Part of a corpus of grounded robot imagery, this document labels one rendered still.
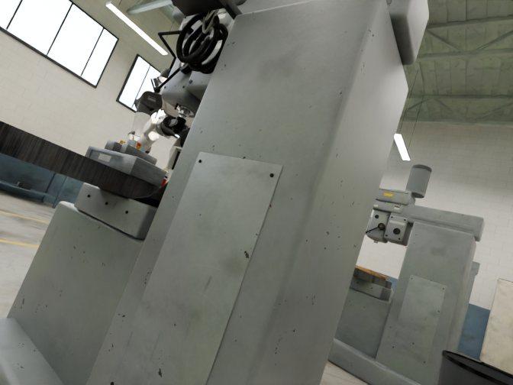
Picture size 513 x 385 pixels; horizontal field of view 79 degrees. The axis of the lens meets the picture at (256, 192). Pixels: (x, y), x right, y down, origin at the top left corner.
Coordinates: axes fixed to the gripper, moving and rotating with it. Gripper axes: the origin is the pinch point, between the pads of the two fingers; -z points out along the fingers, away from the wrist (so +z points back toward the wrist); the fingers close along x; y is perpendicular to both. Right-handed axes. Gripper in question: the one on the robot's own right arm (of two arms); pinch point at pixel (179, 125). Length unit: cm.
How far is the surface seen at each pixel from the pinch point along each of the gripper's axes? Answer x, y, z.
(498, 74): 674, -494, 108
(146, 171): -11.4, 26.5, -18.2
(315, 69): -2, -9, -80
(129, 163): -18.2, 26.4, -17.6
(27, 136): -49, 31, -25
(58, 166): -38, 36, -22
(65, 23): -62, -282, 754
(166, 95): -10.2, -9.5, 1.1
